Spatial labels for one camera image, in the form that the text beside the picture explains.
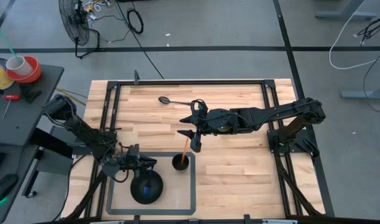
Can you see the black device with green light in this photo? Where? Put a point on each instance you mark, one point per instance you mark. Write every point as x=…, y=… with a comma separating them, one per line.
x=3, y=186

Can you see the dark side table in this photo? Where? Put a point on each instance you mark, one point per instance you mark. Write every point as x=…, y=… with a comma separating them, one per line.
x=25, y=121

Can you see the grey desk leg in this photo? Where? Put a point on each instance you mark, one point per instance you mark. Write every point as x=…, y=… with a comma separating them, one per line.
x=345, y=14

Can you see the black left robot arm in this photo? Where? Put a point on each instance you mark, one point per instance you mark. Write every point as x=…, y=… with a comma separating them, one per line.
x=84, y=133

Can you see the beige placemat with grey border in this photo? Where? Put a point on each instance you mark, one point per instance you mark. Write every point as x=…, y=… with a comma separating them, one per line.
x=177, y=193

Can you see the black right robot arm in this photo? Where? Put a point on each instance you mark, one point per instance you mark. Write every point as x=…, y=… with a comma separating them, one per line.
x=286, y=109

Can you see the black aluminium table frame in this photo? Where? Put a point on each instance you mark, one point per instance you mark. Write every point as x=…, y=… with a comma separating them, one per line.
x=113, y=102

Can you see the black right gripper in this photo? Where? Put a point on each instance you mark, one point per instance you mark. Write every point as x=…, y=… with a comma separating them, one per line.
x=216, y=122

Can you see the small black object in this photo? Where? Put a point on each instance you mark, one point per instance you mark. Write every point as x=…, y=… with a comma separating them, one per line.
x=31, y=93

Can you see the green straw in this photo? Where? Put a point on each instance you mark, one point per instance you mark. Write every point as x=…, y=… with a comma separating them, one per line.
x=4, y=39

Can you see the black cup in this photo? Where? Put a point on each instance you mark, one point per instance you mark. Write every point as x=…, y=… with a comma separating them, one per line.
x=177, y=165

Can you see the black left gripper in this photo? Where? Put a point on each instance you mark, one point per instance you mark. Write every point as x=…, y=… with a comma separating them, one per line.
x=133, y=158

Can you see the black spoon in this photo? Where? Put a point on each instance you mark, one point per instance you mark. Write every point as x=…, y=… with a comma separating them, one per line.
x=164, y=100

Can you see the orange straw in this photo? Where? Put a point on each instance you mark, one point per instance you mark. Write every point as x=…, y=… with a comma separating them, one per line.
x=185, y=149

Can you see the grey desk foot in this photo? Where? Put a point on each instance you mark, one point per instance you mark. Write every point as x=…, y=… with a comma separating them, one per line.
x=364, y=94

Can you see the white paper cup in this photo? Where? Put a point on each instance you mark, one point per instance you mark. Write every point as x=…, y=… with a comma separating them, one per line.
x=18, y=67

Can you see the dark desk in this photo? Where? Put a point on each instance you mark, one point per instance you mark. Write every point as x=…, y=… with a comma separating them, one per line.
x=9, y=214

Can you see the black bowl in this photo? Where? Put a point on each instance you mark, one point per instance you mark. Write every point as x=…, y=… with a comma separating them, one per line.
x=140, y=194

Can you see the black floor fan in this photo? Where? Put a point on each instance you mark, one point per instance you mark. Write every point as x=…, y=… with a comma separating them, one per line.
x=73, y=21

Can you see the red bowl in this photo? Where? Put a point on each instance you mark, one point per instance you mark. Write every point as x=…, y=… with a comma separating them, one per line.
x=34, y=74

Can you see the thin utensil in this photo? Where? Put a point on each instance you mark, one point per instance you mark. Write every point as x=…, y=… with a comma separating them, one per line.
x=147, y=188

